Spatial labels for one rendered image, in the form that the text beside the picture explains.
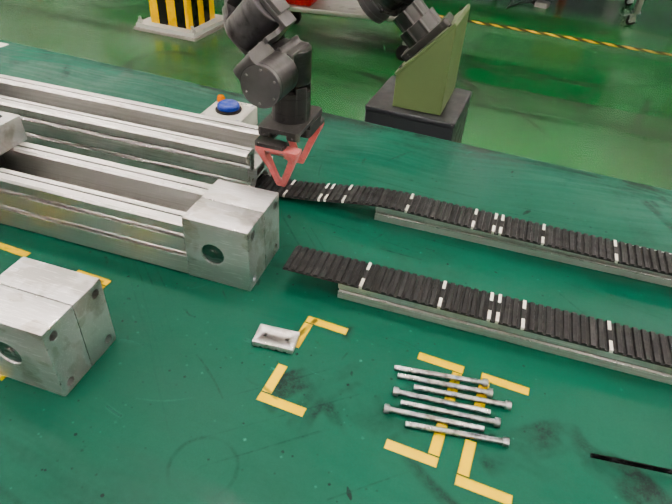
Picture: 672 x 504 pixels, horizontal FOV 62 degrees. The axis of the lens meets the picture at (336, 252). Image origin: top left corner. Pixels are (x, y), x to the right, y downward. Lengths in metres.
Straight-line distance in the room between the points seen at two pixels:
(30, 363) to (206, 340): 0.18
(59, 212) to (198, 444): 0.40
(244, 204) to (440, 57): 0.61
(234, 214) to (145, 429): 0.27
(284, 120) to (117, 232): 0.28
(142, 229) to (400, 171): 0.47
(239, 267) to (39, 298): 0.23
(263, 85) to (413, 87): 0.54
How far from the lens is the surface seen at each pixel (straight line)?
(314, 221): 0.87
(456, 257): 0.84
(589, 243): 0.89
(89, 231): 0.84
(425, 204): 0.88
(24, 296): 0.66
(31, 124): 1.10
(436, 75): 1.22
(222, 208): 0.73
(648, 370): 0.76
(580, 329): 0.74
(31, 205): 0.88
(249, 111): 1.06
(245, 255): 0.71
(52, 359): 0.64
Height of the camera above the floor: 1.29
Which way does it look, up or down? 39 degrees down
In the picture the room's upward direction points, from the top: 4 degrees clockwise
